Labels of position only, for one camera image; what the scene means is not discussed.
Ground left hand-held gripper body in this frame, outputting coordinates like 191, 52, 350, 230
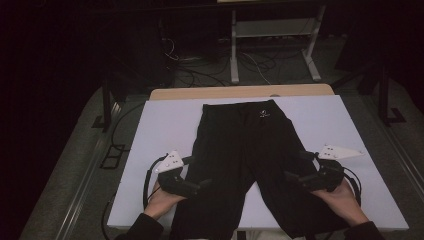
153, 150, 201, 198

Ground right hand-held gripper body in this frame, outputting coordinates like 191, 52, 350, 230
299, 144, 364, 193

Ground black pants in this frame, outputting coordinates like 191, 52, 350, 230
169, 99, 351, 240

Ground person's left hand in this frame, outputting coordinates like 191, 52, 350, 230
143, 181, 186, 221

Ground person's right hand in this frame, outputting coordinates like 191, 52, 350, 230
311, 181, 369, 228

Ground white table cover sheet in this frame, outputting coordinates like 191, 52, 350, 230
107, 95, 410, 232

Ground light wooden table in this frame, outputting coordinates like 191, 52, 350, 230
148, 83, 335, 101

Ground black metal stand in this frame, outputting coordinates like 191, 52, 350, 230
377, 64, 407, 127
91, 83, 118, 133

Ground white metal stand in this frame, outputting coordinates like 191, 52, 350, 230
229, 4, 327, 84

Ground left hand-held gripper black cable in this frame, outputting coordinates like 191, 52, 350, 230
142, 154, 168, 211

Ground hand-held gripper black cable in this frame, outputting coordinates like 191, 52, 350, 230
142, 154, 168, 211
342, 165, 363, 206

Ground right hand-held gripper black cable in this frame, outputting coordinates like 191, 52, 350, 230
342, 165, 363, 206

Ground aluminium floor rail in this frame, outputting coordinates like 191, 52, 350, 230
54, 102, 123, 240
362, 95, 424, 198

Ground black floor cable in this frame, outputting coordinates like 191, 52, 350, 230
101, 191, 118, 240
110, 101, 148, 152

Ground bundle of black floor cables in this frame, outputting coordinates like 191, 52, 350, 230
161, 38, 232, 88

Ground white floor cable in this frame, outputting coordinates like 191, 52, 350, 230
241, 51, 272, 85

